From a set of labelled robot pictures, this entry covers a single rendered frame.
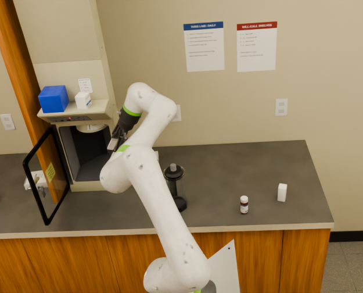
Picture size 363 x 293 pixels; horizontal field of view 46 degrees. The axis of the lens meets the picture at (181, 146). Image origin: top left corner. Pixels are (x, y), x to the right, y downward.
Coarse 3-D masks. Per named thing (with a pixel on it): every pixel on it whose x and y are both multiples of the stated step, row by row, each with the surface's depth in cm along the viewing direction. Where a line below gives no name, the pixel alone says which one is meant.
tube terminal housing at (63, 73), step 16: (48, 64) 194; (64, 64) 194; (80, 64) 193; (96, 64) 193; (48, 80) 199; (64, 80) 198; (96, 80) 198; (96, 96) 203; (112, 96) 210; (112, 112) 208; (112, 128) 213
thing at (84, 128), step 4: (96, 124) 216; (100, 124) 217; (104, 124) 218; (80, 128) 218; (84, 128) 216; (88, 128) 216; (92, 128) 216; (96, 128) 216; (100, 128) 217; (84, 132) 217; (88, 132) 216; (92, 132) 216
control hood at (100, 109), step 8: (72, 104) 202; (96, 104) 200; (104, 104) 199; (40, 112) 198; (64, 112) 196; (72, 112) 195; (80, 112) 195; (88, 112) 194; (96, 112) 194; (104, 112) 194; (48, 120) 205
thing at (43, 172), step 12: (36, 144) 198; (48, 144) 208; (36, 156) 197; (48, 156) 209; (24, 168) 188; (36, 168) 198; (48, 168) 209; (60, 168) 222; (36, 180) 198; (48, 180) 209; (60, 180) 222; (48, 192) 210; (60, 192) 222; (48, 204) 210; (48, 216) 210
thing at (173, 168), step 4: (172, 164) 206; (168, 168) 209; (172, 168) 205; (176, 168) 207; (180, 168) 208; (164, 172) 208; (168, 172) 206; (172, 172) 206; (176, 172) 206; (180, 172) 206; (168, 176) 205; (172, 176) 205; (176, 176) 205
